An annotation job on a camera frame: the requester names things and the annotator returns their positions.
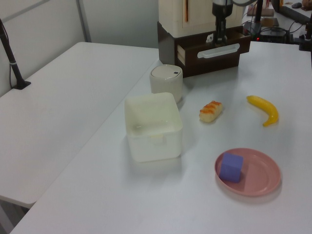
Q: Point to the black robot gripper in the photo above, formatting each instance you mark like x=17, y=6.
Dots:
x=222, y=11

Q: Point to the small panda toy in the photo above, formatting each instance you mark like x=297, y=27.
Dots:
x=208, y=38

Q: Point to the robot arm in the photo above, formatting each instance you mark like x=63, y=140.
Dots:
x=222, y=1

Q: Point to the wooden drawer with brown front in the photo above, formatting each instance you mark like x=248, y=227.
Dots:
x=212, y=61

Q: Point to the dark brown drawer housing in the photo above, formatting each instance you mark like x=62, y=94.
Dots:
x=167, y=46

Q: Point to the orange glazed toy bread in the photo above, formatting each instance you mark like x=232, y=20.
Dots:
x=211, y=111

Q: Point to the yellow toy banana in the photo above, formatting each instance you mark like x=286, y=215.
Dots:
x=267, y=109

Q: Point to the black pole stand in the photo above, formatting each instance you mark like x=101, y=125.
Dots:
x=258, y=14

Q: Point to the black electronics box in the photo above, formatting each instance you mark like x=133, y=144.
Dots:
x=273, y=34

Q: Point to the beige lidded trash can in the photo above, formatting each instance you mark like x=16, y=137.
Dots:
x=167, y=81

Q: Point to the cream square plastic bin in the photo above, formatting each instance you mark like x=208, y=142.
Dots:
x=152, y=126

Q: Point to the purple foam cube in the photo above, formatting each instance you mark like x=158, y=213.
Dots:
x=231, y=167

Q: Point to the pink plastic plate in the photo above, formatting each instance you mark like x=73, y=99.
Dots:
x=260, y=175

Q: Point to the black clamp mount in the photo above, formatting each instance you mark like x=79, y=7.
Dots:
x=304, y=40

